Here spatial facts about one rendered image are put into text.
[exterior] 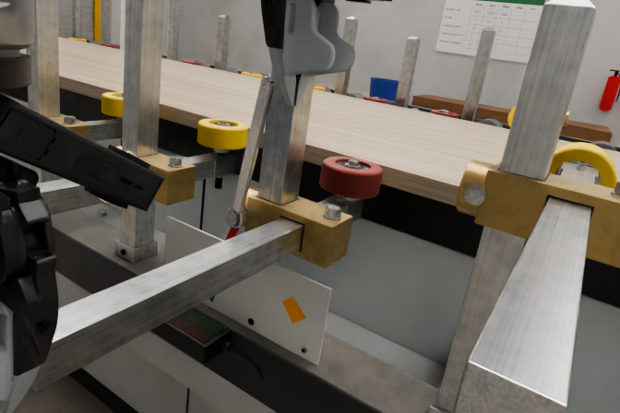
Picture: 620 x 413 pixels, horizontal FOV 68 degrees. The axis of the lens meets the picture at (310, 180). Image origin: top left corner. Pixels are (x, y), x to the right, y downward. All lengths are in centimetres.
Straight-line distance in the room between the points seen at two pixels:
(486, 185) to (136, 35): 48
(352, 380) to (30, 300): 38
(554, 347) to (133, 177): 23
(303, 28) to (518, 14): 734
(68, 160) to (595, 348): 62
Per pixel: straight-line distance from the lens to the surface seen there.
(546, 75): 41
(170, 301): 38
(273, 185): 52
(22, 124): 26
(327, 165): 58
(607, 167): 61
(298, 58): 39
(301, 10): 39
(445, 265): 70
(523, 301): 22
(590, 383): 73
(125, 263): 75
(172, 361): 80
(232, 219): 54
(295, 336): 56
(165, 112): 92
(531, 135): 41
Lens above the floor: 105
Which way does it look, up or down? 17 degrees down
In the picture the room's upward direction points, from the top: 8 degrees clockwise
